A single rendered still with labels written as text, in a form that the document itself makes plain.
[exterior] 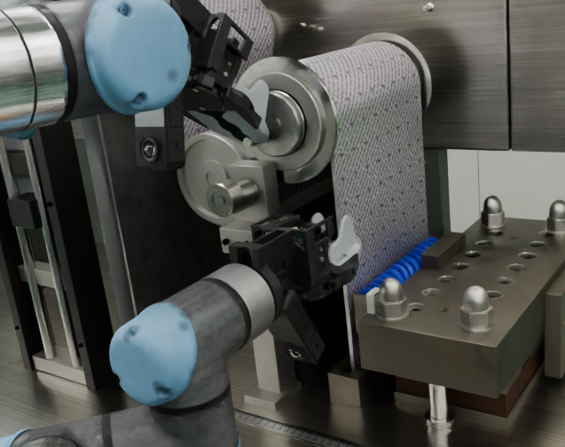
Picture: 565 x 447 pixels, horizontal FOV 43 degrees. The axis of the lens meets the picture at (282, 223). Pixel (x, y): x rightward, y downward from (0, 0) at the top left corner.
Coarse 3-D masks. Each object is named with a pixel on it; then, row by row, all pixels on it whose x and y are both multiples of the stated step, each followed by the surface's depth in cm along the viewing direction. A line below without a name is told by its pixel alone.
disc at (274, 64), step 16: (256, 64) 83; (272, 64) 82; (288, 64) 81; (304, 64) 80; (240, 80) 86; (304, 80) 80; (320, 80) 79; (320, 96) 80; (336, 112) 80; (336, 128) 80; (240, 144) 89; (336, 144) 81; (256, 160) 88; (320, 160) 83; (288, 176) 86; (304, 176) 85
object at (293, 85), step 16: (256, 80) 83; (272, 80) 82; (288, 80) 81; (304, 96) 80; (304, 112) 81; (320, 112) 80; (320, 128) 80; (304, 144) 82; (320, 144) 82; (272, 160) 86; (288, 160) 84; (304, 160) 83
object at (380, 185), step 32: (416, 128) 99; (352, 160) 86; (384, 160) 92; (416, 160) 100; (352, 192) 86; (384, 192) 93; (416, 192) 101; (384, 224) 94; (416, 224) 102; (384, 256) 95; (352, 288) 88
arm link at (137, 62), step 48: (96, 0) 46; (144, 0) 44; (0, 48) 40; (48, 48) 42; (96, 48) 43; (144, 48) 45; (0, 96) 40; (48, 96) 43; (96, 96) 46; (144, 96) 46
